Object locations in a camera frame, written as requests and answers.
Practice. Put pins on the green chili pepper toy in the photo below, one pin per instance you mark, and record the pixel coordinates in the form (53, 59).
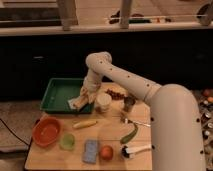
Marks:
(127, 138)

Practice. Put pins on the yellow banana toy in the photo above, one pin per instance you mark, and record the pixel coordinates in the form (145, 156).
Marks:
(84, 124)

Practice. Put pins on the blue sponge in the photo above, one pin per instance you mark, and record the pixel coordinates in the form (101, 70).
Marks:
(90, 151)

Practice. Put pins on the green plastic tray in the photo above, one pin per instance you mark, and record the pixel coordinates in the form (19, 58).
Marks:
(58, 92)

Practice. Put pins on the brown dried item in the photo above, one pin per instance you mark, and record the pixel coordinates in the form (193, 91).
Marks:
(115, 95)

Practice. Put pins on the orange plastic bowl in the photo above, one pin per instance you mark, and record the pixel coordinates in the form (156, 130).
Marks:
(46, 131)

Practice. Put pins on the white cloth piece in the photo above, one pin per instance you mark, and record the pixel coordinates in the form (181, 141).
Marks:
(71, 103)

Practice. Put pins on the small green cup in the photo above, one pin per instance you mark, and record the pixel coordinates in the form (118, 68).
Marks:
(67, 141)

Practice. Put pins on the orange fruit toy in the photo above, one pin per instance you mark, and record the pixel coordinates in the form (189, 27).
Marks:
(106, 152)

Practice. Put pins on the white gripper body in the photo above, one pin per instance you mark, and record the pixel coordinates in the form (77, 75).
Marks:
(90, 86)

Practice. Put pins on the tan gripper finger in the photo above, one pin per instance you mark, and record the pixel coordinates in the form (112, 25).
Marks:
(92, 97)
(80, 102)

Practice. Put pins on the white cup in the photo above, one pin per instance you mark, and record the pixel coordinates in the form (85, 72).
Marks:
(103, 102)

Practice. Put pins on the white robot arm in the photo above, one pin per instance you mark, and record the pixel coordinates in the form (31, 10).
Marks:
(176, 130)

